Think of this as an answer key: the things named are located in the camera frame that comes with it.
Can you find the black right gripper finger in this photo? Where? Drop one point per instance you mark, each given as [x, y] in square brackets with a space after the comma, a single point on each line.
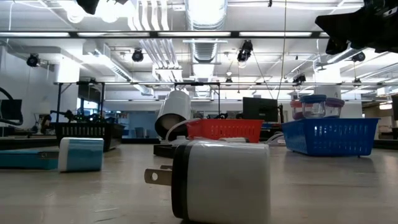
[342, 20]
[342, 40]

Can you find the clear jars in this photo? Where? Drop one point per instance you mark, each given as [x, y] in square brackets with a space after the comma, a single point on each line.
[312, 99]

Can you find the black digital clock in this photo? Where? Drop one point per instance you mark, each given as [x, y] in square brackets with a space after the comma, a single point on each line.
[163, 151]

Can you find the white cylindrical appliance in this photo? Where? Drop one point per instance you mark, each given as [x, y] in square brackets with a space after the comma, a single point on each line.
[329, 91]

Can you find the blue plastic basket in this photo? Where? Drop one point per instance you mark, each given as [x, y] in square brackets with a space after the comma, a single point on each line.
[329, 135]

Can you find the black computer monitor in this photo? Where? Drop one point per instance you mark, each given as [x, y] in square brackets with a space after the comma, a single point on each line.
[11, 109]
[259, 109]

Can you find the black overhead light bar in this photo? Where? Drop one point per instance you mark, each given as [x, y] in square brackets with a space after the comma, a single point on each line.
[234, 34]

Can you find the white spot lamp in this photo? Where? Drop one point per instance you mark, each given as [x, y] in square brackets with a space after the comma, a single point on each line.
[175, 105]

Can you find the black plastic basket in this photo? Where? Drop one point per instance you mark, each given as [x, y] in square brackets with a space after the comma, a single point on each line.
[84, 132]

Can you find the red plastic basket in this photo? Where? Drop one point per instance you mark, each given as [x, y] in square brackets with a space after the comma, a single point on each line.
[227, 129]

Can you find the small silver white charger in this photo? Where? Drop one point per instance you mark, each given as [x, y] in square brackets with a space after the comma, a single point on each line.
[233, 139]

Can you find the flat teal box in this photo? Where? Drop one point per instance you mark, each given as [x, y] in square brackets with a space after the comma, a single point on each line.
[25, 159]

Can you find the white charger with black face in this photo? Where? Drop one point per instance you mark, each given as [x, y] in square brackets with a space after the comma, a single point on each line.
[224, 183]

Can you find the silver ceiling air duct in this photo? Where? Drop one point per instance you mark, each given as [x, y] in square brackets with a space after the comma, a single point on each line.
[206, 15]

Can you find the black overhead camera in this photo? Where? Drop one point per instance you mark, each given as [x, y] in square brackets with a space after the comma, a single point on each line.
[245, 49]

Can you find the black aluminium table frame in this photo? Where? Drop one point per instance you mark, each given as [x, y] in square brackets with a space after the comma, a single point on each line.
[385, 144]

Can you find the black background rig frame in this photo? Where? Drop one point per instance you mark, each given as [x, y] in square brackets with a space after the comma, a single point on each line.
[219, 99]

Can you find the teal and white wall charger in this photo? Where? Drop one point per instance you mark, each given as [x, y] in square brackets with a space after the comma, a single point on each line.
[81, 154]

